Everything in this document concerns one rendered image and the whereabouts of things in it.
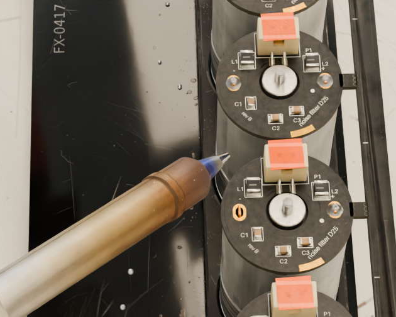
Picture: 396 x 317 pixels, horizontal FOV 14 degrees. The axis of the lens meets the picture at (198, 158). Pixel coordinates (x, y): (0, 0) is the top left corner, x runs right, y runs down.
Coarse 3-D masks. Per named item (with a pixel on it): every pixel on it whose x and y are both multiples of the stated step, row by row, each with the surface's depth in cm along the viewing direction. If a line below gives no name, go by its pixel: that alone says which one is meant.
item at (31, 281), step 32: (192, 160) 27; (128, 192) 26; (160, 192) 26; (192, 192) 27; (96, 224) 25; (128, 224) 26; (160, 224) 26; (32, 256) 24; (64, 256) 25; (96, 256) 25; (0, 288) 24; (32, 288) 24; (64, 288) 25
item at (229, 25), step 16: (224, 0) 33; (320, 0) 33; (224, 16) 33; (240, 16) 33; (256, 16) 32; (304, 16) 33; (320, 16) 33; (224, 32) 34; (240, 32) 33; (304, 32) 33; (320, 32) 34; (224, 48) 34
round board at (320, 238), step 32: (256, 160) 31; (224, 192) 30; (256, 192) 30; (288, 192) 30; (320, 192) 30; (224, 224) 30; (256, 224) 30; (320, 224) 30; (352, 224) 30; (256, 256) 30; (288, 256) 30; (320, 256) 30
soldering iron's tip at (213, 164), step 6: (216, 156) 28; (222, 156) 28; (228, 156) 28; (204, 162) 27; (210, 162) 28; (216, 162) 28; (222, 162) 28; (210, 168) 27; (216, 168) 28; (210, 174) 27
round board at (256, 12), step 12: (228, 0) 32; (240, 0) 32; (252, 0) 32; (264, 0) 32; (276, 0) 32; (288, 0) 32; (300, 0) 32; (312, 0) 32; (252, 12) 32; (264, 12) 32; (276, 12) 32; (300, 12) 32
